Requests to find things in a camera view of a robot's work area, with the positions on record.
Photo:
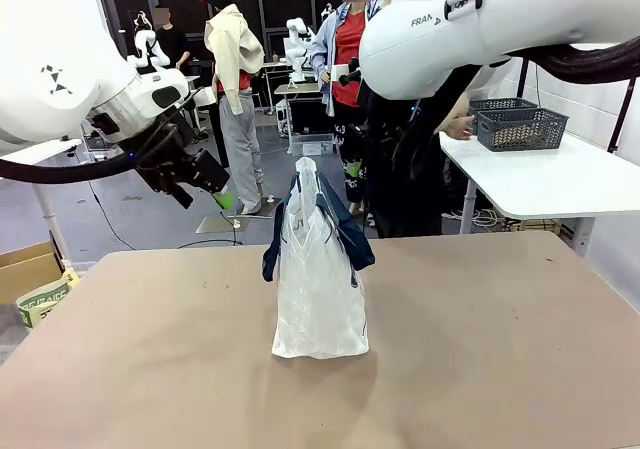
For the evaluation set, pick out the black equipment case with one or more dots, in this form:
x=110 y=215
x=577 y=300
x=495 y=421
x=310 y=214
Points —
x=310 y=116

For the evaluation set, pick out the clear plastic storage box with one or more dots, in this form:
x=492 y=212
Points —
x=310 y=145

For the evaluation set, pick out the grey plastic mesh basket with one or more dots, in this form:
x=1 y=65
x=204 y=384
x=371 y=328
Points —
x=500 y=104
x=520 y=119

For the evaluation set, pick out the person in cream jacket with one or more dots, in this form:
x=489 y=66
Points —
x=235 y=54

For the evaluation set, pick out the brown cardboard box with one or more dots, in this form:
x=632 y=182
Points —
x=25 y=279

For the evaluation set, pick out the green and white carton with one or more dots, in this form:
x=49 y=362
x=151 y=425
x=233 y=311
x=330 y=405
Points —
x=45 y=299

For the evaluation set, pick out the white side table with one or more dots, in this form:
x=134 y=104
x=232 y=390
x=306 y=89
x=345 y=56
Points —
x=525 y=179

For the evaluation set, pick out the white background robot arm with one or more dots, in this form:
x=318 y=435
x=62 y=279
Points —
x=298 y=54
x=145 y=44

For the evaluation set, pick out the person's left forearm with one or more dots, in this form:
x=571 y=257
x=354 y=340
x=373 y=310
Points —
x=450 y=114

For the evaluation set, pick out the white workbench table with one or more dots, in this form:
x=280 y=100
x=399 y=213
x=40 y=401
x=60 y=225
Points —
x=40 y=150

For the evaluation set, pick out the person's left hand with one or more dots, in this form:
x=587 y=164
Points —
x=462 y=128

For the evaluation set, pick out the distant person in black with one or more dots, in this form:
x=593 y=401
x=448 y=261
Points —
x=172 y=44

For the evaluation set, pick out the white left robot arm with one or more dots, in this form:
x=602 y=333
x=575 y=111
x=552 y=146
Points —
x=50 y=44

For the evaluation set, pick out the grey floor plate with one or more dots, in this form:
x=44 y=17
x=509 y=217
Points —
x=215 y=224

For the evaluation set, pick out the brown packaged store items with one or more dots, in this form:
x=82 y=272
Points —
x=522 y=136

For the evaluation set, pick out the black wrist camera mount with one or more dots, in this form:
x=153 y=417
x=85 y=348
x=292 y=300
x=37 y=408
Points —
x=167 y=184

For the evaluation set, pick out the person in red shirt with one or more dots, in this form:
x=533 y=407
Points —
x=325 y=44

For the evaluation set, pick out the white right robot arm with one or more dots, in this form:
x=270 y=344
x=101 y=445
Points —
x=500 y=9

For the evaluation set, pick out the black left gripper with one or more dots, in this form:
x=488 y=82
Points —
x=207 y=169

